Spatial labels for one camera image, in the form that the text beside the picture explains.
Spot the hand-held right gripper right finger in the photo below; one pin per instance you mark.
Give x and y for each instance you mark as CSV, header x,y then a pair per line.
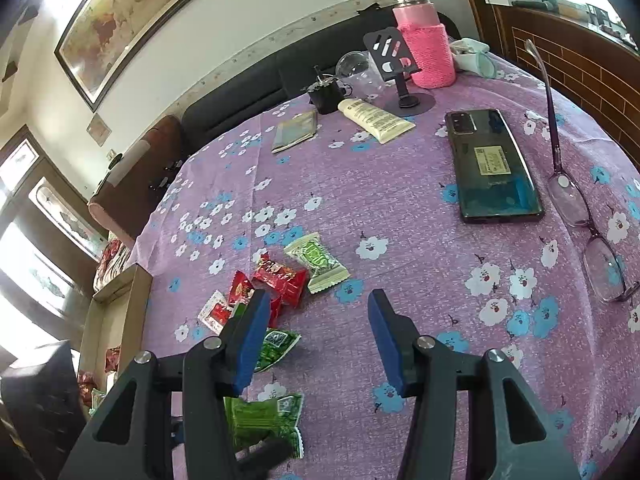
x,y
387,345

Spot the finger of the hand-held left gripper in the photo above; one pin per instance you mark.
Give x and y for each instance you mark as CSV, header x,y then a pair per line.
x,y
265,455

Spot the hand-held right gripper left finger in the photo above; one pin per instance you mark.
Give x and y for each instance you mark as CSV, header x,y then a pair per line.
x,y
250,345

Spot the white red green-ended packet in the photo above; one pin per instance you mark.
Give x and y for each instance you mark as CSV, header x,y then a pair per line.
x,y
215,312

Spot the pale green snack packet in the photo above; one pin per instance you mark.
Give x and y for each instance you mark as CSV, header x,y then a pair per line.
x,y
317,260

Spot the shallow cardboard box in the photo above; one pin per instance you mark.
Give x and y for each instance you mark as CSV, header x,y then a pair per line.
x,y
135,310

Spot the purple floral tablecloth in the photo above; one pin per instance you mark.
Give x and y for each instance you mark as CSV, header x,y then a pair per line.
x,y
400,200

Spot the floral blanket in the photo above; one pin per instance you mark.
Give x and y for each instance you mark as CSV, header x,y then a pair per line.
x,y
107,265

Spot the black device pile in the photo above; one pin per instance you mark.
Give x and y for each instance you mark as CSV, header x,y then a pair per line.
x,y
162,180

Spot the brown armchair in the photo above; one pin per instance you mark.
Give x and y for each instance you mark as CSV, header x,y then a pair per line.
x,y
135,185

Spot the wooden glazed door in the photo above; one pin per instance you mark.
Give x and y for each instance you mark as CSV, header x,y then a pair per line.
x,y
50,210

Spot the black smartphone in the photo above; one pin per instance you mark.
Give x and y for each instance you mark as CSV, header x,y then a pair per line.
x,y
495,165

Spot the folded paper booklet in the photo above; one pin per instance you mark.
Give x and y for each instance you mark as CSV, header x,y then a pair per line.
x,y
295,132

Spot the cream tube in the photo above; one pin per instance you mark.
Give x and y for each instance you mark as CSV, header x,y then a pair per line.
x,y
375,120

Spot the purple eyeglasses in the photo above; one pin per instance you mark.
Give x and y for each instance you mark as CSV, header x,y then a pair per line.
x,y
570,202

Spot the black sofa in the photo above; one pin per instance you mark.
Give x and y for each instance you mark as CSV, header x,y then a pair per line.
x,y
240,95

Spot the small black clip holder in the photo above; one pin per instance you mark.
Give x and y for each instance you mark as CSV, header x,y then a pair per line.
x,y
325,95

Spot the black phone stand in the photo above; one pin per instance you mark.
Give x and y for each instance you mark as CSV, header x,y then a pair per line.
x,y
390,55

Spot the bottle with pink sleeve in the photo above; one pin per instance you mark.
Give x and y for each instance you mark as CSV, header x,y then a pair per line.
x,y
427,50

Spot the pale green cloth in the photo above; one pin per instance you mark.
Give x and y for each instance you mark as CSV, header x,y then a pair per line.
x,y
472,57

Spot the framed painting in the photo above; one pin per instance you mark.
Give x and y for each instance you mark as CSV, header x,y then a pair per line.
x,y
140,15

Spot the small wall plaque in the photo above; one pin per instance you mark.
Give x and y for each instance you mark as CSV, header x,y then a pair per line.
x,y
98,130

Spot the wooden window frame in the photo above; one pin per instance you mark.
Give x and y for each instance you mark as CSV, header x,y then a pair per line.
x,y
575,70

